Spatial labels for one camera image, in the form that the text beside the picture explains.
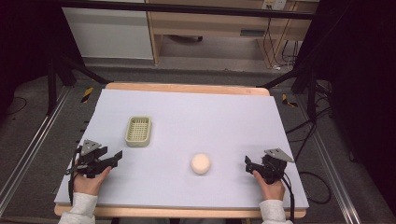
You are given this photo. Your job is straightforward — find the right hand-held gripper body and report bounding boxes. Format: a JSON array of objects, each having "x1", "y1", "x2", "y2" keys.
[{"x1": 261, "y1": 147, "x2": 295, "y2": 185}]

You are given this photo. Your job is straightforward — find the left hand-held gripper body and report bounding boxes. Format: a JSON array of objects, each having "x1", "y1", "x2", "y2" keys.
[{"x1": 65, "y1": 139, "x2": 108, "y2": 179}]

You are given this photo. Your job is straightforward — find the green slotted soap dish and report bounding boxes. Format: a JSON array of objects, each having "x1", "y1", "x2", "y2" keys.
[{"x1": 124, "y1": 115, "x2": 153, "y2": 148}]

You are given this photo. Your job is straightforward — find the round cream soap bar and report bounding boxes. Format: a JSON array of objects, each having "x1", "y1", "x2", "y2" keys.
[{"x1": 190, "y1": 152, "x2": 212, "y2": 175}]

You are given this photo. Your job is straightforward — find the person's left hand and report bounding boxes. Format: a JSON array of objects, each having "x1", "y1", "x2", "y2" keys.
[{"x1": 73, "y1": 165, "x2": 113, "y2": 197}]

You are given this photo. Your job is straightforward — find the person's right hand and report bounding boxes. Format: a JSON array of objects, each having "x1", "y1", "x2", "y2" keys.
[{"x1": 252, "y1": 170, "x2": 286, "y2": 202}]

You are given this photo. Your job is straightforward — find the yellow black striped tape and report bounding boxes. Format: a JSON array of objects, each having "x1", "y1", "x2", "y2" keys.
[
  {"x1": 281, "y1": 93, "x2": 298, "y2": 109},
  {"x1": 80, "y1": 86, "x2": 94, "y2": 105}
]

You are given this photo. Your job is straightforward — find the pale lilac table mat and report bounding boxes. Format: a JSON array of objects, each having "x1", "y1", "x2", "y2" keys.
[{"x1": 53, "y1": 89, "x2": 310, "y2": 210}]

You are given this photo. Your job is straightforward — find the black metal stand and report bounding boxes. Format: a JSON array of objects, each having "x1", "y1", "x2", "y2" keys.
[
  {"x1": 255, "y1": 63, "x2": 319, "y2": 123},
  {"x1": 46, "y1": 54, "x2": 112, "y2": 117}
]

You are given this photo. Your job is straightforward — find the wooden table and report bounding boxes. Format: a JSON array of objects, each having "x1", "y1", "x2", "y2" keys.
[{"x1": 53, "y1": 81, "x2": 308, "y2": 219}]

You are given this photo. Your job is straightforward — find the white cabinet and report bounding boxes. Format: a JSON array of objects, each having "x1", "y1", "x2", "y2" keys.
[{"x1": 62, "y1": 7, "x2": 154, "y2": 61}]

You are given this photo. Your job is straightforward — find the dark curtain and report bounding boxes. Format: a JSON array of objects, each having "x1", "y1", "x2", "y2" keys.
[
  {"x1": 0, "y1": 0, "x2": 82, "y2": 113},
  {"x1": 297, "y1": 0, "x2": 396, "y2": 216}
]

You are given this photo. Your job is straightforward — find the light wooden desk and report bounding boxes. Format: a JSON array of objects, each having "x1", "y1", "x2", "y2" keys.
[{"x1": 145, "y1": 0, "x2": 314, "y2": 69}]

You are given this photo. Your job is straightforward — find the white power strip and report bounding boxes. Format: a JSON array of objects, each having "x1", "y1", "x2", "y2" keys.
[{"x1": 262, "y1": 0, "x2": 288, "y2": 11}]

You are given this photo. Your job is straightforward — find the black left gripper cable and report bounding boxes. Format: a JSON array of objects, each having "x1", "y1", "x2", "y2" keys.
[{"x1": 67, "y1": 147, "x2": 80, "y2": 207}]

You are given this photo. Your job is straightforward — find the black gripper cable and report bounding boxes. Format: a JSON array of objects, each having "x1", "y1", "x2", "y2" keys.
[
  {"x1": 280, "y1": 171, "x2": 296, "y2": 224},
  {"x1": 67, "y1": 147, "x2": 80, "y2": 207}
]

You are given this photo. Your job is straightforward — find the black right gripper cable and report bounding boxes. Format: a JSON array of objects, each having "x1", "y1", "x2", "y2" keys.
[{"x1": 280, "y1": 171, "x2": 296, "y2": 224}]

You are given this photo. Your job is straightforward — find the metal floor rail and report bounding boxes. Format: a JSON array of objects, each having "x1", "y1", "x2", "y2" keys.
[
  {"x1": 0, "y1": 86, "x2": 72, "y2": 217},
  {"x1": 295, "y1": 92, "x2": 362, "y2": 224}
]

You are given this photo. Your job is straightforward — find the thin black floor cable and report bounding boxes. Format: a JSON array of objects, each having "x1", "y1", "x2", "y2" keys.
[{"x1": 5, "y1": 96, "x2": 28, "y2": 117}]

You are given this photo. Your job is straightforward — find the hanging desk cables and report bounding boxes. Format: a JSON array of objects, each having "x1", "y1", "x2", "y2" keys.
[{"x1": 262, "y1": 17, "x2": 301, "y2": 69}]

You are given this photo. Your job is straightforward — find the black metal frame bar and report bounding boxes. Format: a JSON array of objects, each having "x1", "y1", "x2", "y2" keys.
[{"x1": 58, "y1": 0, "x2": 316, "y2": 21}]

